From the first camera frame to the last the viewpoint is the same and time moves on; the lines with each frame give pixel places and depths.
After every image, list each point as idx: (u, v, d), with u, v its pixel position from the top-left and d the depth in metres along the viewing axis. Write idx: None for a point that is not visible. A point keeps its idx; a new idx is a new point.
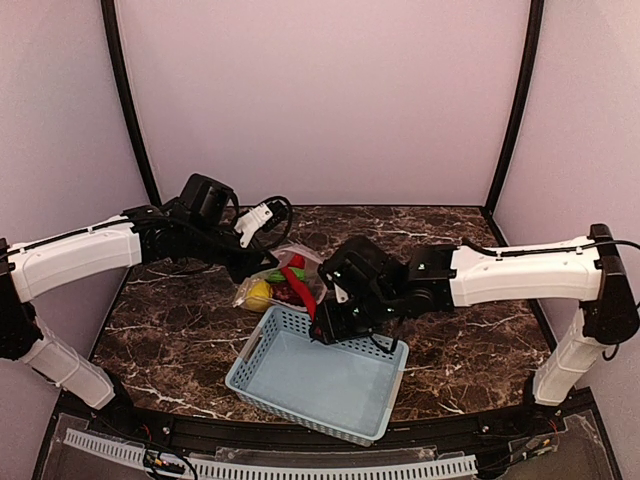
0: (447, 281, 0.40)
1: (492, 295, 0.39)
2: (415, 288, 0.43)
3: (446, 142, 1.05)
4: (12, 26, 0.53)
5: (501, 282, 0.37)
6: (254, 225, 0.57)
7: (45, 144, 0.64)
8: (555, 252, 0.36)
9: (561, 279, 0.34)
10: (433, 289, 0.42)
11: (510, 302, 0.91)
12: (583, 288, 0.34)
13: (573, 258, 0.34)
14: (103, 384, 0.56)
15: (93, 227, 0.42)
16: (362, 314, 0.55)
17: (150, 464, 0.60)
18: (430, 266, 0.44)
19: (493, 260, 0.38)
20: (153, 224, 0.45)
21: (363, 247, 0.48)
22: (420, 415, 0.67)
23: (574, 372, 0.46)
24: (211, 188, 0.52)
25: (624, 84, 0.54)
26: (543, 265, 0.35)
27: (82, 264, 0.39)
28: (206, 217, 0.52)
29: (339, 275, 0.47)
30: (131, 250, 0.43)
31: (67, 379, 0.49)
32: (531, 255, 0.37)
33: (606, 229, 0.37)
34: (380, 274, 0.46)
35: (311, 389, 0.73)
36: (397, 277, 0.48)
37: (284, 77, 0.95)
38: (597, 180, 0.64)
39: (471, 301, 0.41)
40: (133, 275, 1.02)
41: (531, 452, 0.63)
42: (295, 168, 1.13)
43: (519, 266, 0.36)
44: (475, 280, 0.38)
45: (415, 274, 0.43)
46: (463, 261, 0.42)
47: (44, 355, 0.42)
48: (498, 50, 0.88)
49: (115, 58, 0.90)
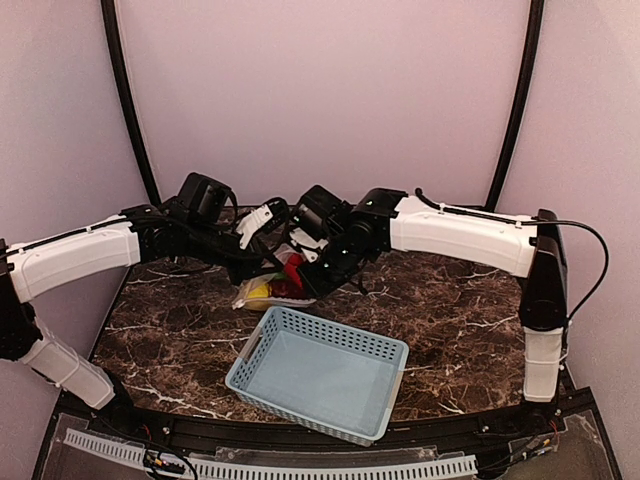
0: (388, 220, 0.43)
1: (429, 246, 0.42)
2: (358, 222, 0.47)
3: (446, 141, 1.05)
4: (12, 26, 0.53)
5: (436, 235, 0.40)
6: (253, 226, 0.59)
7: (44, 144, 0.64)
8: (498, 221, 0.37)
9: (492, 246, 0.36)
10: (374, 222, 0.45)
11: (510, 302, 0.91)
12: (512, 261, 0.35)
13: (510, 230, 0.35)
14: (102, 384, 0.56)
15: (91, 227, 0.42)
16: (329, 266, 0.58)
17: (150, 464, 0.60)
18: (377, 203, 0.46)
19: (434, 213, 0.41)
20: (151, 223, 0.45)
21: (317, 195, 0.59)
22: (420, 415, 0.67)
23: (545, 365, 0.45)
24: (210, 187, 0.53)
25: (624, 83, 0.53)
26: (480, 228, 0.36)
27: (82, 264, 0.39)
28: (204, 216, 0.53)
29: (298, 219, 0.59)
30: (129, 250, 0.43)
31: (67, 379, 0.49)
32: (472, 218, 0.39)
33: (553, 216, 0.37)
34: (328, 215, 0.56)
35: (311, 389, 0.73)
36: (343, 217, 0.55)
37: (284, 77, 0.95)
38: (597, 178, 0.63)
39: (407, 246, 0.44)
40: (134, 275, 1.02)
41: (532, 452, 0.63)
42: (294, 168, 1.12)
43: (457, 224, 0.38)
44: (413, 226, 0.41)
45: (360, 208, 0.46)
46: (409, 207, 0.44)
47: (43, 355, 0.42)
48: (499, 50, 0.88)
49: (115, 57, 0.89)
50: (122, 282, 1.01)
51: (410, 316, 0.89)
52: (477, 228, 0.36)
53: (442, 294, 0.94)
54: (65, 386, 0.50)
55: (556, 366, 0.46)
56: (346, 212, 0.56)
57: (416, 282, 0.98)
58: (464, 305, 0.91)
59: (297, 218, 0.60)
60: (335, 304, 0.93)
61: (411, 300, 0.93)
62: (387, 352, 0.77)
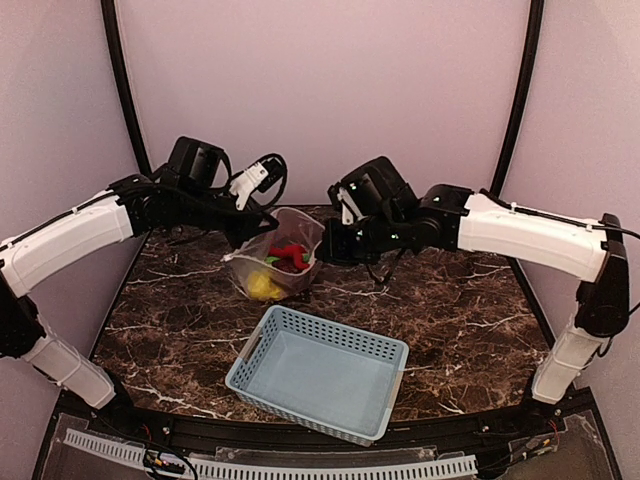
0: (459, 218, 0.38)
1: (492, 248, 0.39)
2: (424, 217, 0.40)
3: (446, 141, 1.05)
4: (12, 25, 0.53)
5: (506, 236, 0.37)
6: (250, 185, 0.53)
7: (44, 144, 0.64)
8: (566, 223, 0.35)
9: (558, 249, 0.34)
10: (442, 220, 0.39)
11: (510, 302, 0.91)
12: (579, 265, 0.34)
13: (582, 234, 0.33)
14: (103, 384, 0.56)
15: (77, 207, 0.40)
16: (363, 238, 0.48)
17: (150, 464, 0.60)
18: (444, 201, 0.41)
19: (506, 212, 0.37)
20: (138, 192, 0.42)
21: (385, 169, 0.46)
22: (420, 415, 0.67)
23: (568, 369, 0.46)
24: (200, 149, 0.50)
25: (624, 83, 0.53)
26: (551, 230, 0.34)
27: (72, 248, 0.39)
28: (198, 179, 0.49)
29: (353, 188, 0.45)
30: (120, 224, 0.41)
31: (68, 379, 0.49)
32: (542, 219, 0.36)
33: (616, 221, 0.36)
34: (393, 196, 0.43)
35: (313, 391, 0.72)
36: (407, 204, 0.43)
37: (283, 76, 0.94)
38: (596, 178, 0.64)
39: (472, 246, 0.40)
40: (133, 275, 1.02)
41: (532, 452, 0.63)
42: (294, 168, 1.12)
43: (527, 225, 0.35)
44: (485, 225, 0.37)
45: (427, 205, 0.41)
46: (477, 205, 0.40)
47: (45, 353, 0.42)
48: (498, 51, 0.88)
49: (115, 58, 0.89)
50: (122, 282, 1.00)
51: (411, 316, 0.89)
52: (548, 230, 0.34)
53: (443, 294, 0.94)
54: (66, 385, 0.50)
55: (578, 374, 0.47)
56: (416, 204, 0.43)
57: (416, 282, 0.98)
58: (464, 306, 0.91)
59: (354, 185, 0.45)
60: (336, 304, 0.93)
61: (411, 300, 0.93)
62: (387, 352, 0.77)
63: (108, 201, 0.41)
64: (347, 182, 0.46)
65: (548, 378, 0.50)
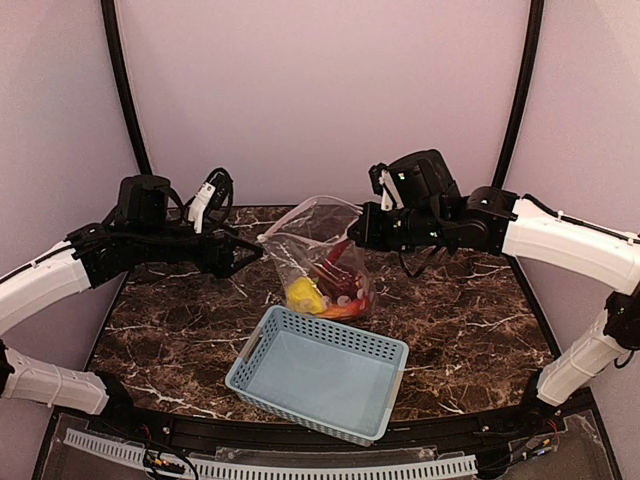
0: (507, 222, 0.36)
1: (539, 255, 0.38)
2: (471, 218, 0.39)
3: (447, 139, 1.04)
4: (11, 24, 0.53)
5: (552, 244, 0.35)
6: (200, 206, 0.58)
7: (44, 145, 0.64)
8: (608, 235, 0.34)
9: (601, 259, 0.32)
10: (490, 225, 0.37)
11: (510, 302, 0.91)
12: (617, 276, 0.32)
13: (625, 246, 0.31)
14: (93, 391, 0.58)
15: (36, 259, 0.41)
16: (400, 227, 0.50)
17: (150, 464, 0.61)
18: (492, 202, 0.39)
19: (553, 219, 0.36)
20: (97, 244, 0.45)
21: (438, 162, 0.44)
22: (419, 415, 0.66)
23: (578, 374, 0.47)
24: (143, 188, 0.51)
25: (625, 82, 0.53)
26: (595, 240, 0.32)
27: (27, 304, 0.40)
28: (145, 221, 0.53)
29: (402, 179, 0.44)
30: (76, 276, 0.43)
31: (58, 397, 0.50)
32: (586, 229, 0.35)
33: None
34: (441, 193, 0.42)
35: (318, 393, 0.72)
36: (456, 207, 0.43)
37: (282, 75, 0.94)
38: (597, 177, 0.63)
39: (518, 253, 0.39)
40: (133, 275, 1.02)
41: (531, 452, 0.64)
42: (294, 167, 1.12)
43: (568, 232, 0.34)
44: (533, 232, 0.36)
45: (473, 207, 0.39)
46: (524, 211, 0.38)
47: (21, 383, 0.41)
48: (499, 50, 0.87)
49: (115, 57, 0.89)
50: (122, 283, 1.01)
51: (410, 316, 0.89)
52: (591, 240, 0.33)
53: (442, 294, 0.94)
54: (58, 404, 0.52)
55: (586, 378, 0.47)
56: (464, 204, 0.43)
57: (416, 281, 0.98)
58: (464, 305, 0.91)
59: (403, 175, 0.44)
60: None
61: (411, 300, 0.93)
62: (387, 352, 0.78)
63: (63, 255, 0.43)
64: (394, 171, 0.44)
65: (557, 379, 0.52)
